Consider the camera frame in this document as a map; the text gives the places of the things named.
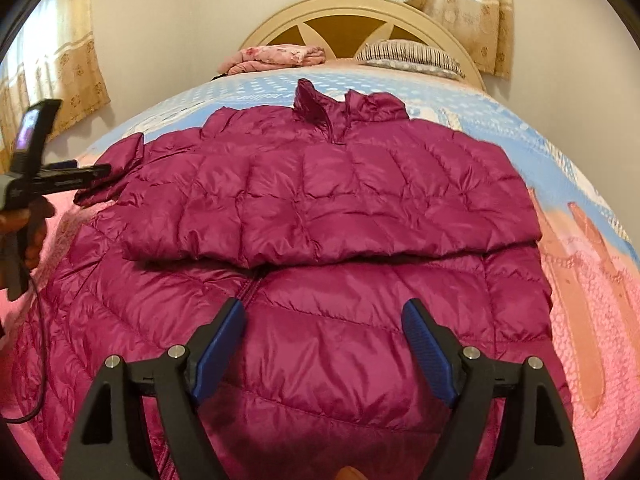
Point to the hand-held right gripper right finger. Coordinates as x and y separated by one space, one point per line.
425 345

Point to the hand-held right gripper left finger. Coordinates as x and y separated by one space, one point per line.
220 345

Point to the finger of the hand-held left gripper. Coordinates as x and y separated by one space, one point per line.
65 179

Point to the magenta quilted puffer jacket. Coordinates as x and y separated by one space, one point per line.
320 200

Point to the person's left hand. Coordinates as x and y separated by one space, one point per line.
36 215

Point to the beige patterned window curtain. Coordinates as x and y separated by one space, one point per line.
450 10
60 60

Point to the pink floral folded cloth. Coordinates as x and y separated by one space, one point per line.
275 57

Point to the blue and pink printed blanket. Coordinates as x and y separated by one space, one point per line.
550 125

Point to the cream wooden headboard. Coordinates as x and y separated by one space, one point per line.
280 25

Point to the striped pillow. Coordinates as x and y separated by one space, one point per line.
410 55

